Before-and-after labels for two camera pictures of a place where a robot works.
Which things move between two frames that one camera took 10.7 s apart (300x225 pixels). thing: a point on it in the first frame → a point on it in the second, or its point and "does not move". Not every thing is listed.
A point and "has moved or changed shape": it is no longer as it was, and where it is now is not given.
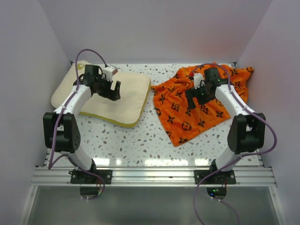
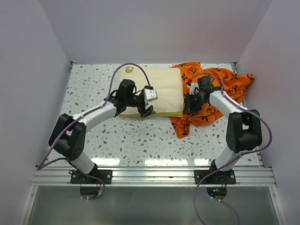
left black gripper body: [103, 85] → [135, 101]
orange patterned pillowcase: [179, 122] has moved or changed shape
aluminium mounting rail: [155, 176] does not move
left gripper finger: [115, 94] → [150, 110]
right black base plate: [218, 177] does not move
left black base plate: [82, 177] does not move
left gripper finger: [106, 94] → [147, 113]
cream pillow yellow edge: [134, 95] → [167, 82]
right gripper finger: [190, 101] → [186, 108]
